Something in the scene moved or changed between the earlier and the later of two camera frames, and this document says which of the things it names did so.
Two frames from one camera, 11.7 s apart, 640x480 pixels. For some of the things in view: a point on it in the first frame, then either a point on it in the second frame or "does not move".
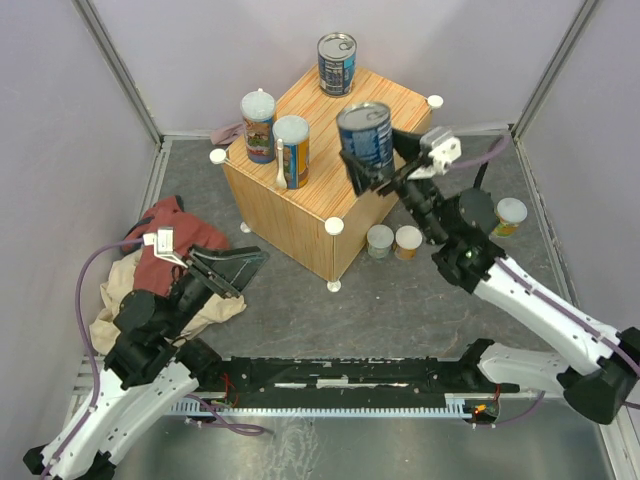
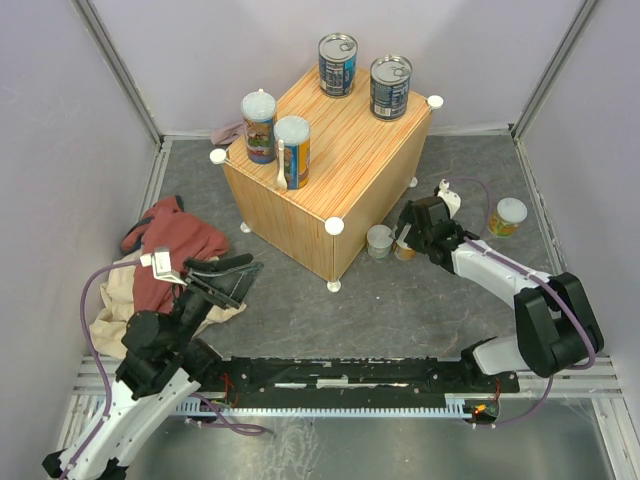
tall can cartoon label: [258, 112] does not move
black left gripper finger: [220, 253] → [218, 264]
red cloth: [153, 273] does not move
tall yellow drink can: [295, 131] does not move
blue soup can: [365, 132] → [390, 78]
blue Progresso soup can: [337, 58] does not move
